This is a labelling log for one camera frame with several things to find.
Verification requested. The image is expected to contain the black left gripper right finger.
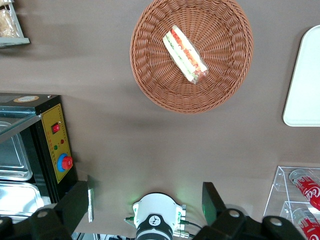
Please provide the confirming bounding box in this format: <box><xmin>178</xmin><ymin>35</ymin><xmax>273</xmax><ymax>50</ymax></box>
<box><xmin>201</xmin><ymin>181</ymin><xmax>305</xmax><ymax>240</ymax></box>

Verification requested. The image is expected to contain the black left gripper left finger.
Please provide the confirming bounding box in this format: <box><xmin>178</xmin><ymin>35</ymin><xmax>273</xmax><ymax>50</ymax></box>
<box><xmin>0</xmin><ymin>174</ymin><xmax>95</xmax><ymax>240</ymax></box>

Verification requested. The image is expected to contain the sandwich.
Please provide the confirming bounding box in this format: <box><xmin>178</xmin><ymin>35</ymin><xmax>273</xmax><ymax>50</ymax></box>
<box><xmin>162</xmin><ymin>24</ymin><xmax>209</xmax><ymax>85</ymax></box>

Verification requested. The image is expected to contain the round brown wicker basket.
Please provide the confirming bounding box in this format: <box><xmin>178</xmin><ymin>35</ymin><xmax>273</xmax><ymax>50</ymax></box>
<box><xmin>129</xmin><ymin>0</ymin><xmax>254</xmax><ymax>115</ymax></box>

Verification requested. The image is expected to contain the beige plastic tray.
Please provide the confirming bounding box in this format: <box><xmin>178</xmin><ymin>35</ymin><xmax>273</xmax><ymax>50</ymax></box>
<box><xmin>282</xmin><ymin>24</ymin><xmax>320</xmax><ymax>127</ymax></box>

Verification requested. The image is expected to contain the grey snack tray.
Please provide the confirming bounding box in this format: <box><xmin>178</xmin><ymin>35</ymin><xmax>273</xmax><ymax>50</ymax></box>
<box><xmin>0</xmin><ymin>0</ymin><xmax>31</xmax><ymax>49</ymax></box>

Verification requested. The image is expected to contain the steel warmer pan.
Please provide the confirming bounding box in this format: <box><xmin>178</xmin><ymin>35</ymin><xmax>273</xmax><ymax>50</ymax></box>
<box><xmin>0</xmin><ymin>121</ymin><xmax>34</xmax><ymax>182</ymax></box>
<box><xmin>0</xmin><ymin>181</ymin><xmax>45</xmax><ymax>217</ymax></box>

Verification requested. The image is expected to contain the black food warmer yellow panel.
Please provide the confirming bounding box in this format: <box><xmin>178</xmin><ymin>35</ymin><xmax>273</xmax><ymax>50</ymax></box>
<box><xmin>0</xmin><ymin>92</ymin><xmax>80</xmax><ymax>205</ymax></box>

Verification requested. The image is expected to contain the clear acrylic bottle rack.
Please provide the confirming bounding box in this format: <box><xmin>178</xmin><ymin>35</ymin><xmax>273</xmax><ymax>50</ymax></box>
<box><xmin>263</xmin><ymin>165</ymin><xmax>320</xmax><ymax>240</ymax></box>

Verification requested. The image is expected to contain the red cola bottle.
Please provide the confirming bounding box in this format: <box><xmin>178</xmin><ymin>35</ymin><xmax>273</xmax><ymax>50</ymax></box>
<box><xmin>289</xmin><ymin>169</ymin><xmax>320</xmax><ymax>211</ymax></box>
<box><xmin>291</xmin><ymin>207</ymin><xmax>320</xmax><ymax>240</ymax></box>

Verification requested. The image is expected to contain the clear bag of crackers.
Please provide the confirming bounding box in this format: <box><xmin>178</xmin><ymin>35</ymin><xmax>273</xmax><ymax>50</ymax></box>
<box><xmin>0</xmin><ymin>8</ymin><xmax>21</xmax><ymax>39</ymax></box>

